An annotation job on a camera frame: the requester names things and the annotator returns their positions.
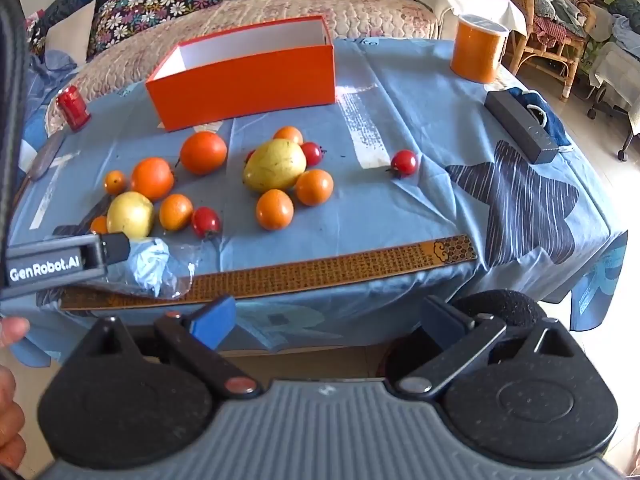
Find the red cherry tomato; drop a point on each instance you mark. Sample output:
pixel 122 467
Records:
pixel 206 222
pixel 312 154
pixel 404 162

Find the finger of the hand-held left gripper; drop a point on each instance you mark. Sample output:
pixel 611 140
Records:
pixel 117 248

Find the person's left hand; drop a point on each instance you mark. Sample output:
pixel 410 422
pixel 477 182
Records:
pixel 10 410

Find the orange cardboard box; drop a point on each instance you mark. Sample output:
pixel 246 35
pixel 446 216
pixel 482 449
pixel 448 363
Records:
pixel 240 85

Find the large yellow mango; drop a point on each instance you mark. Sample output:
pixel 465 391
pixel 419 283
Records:
pixel 275 165

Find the blue striped blanket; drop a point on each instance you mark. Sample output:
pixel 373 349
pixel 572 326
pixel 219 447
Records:
pixel 42 90

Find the grey flat tool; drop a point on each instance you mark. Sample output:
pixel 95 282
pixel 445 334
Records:
pixel 45 157

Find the clear plastic bag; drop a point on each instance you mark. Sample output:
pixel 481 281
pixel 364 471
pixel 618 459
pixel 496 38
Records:
pixel 150 265

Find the small orange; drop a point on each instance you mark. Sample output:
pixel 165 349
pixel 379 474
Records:
pixel 288 135
pixel 274 209
pixel 176 212
pixel 314 187

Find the floral quilted sofa cover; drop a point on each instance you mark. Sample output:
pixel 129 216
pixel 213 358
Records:
pixel 275 10

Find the tiny orange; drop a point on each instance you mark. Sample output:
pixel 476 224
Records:
pixel 98 225
pixel 115 182

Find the brown engraved ruler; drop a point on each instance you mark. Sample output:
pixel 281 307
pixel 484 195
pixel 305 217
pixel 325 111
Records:
pixel 325 272

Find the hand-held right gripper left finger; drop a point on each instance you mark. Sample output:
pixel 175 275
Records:
pixel 215 320

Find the dark blue face mask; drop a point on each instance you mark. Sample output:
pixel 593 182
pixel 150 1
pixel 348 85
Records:
pixel 556 127

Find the rattan chair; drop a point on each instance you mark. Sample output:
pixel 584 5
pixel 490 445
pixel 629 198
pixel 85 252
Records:
pixel 550 55

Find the small yellow mango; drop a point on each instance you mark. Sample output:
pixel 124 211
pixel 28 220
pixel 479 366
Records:
pixel 131 215

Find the white covered rolling chair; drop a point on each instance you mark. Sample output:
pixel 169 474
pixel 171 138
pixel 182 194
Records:
pixel 615 65

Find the daisy print cushion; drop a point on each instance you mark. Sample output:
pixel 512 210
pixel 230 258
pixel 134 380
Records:
pixel 150 10

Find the dark grey rectangular box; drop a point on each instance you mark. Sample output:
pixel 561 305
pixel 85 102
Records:
pixel 520 125

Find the large orange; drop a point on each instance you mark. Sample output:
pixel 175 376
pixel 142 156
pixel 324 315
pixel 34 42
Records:
pixel 152 178
pixel 203 152

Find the red drink can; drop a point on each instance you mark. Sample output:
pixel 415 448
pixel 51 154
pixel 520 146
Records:
pixel 74 110

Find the blue star-print tablecloth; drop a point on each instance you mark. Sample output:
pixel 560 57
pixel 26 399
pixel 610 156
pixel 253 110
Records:
pixel 400 220

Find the small orange box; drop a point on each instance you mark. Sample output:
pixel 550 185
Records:
pixel 475 55

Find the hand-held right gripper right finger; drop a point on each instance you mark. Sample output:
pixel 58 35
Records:
pixel 440 322

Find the white pillow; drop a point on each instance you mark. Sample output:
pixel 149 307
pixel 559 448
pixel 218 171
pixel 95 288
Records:
pixel 72 35

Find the black round foam object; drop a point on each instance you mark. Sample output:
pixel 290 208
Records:
pixel 505 305

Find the white cloth sofa armrest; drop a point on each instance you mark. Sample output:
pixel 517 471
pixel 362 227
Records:
pixel 465 7

